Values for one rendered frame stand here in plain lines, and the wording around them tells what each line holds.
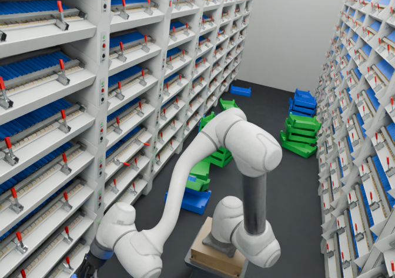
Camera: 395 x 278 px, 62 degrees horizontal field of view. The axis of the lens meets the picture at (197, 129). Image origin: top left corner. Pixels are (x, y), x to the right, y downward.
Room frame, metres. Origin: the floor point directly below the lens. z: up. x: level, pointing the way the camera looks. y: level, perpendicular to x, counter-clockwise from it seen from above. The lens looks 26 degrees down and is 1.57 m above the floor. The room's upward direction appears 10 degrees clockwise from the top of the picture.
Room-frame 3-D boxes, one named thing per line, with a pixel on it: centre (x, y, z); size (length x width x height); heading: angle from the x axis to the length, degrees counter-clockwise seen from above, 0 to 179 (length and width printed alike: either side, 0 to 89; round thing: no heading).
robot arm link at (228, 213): (1.35, -0.24, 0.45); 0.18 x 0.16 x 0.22; 42
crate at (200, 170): (2.45, -0.06, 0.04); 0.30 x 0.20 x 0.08; 177
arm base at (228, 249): (1.38, -0.25, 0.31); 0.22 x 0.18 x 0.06; 156
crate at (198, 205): (2.00, -0.01, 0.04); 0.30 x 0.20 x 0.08; 77
